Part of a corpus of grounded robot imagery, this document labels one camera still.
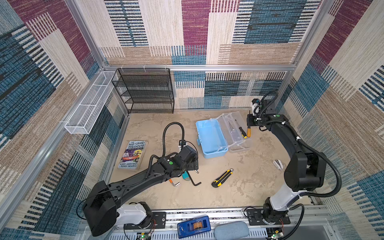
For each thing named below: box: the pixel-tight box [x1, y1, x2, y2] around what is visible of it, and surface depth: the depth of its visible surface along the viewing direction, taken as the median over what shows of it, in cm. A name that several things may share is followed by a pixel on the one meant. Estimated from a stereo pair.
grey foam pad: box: [214, 221, 250, 240], surface depth 70 cm
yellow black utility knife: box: [211, 168, 234, 188], surface depth 87 cm
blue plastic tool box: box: [196, 118, 229, 159], surface depth 103 cm
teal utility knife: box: [182, 170, 191, 181], surface depth 88 cm
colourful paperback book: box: [117, 140, 146, 169], surface depth 96 cm
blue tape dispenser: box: [177, 215, 212, 239], surface depth 69 cm
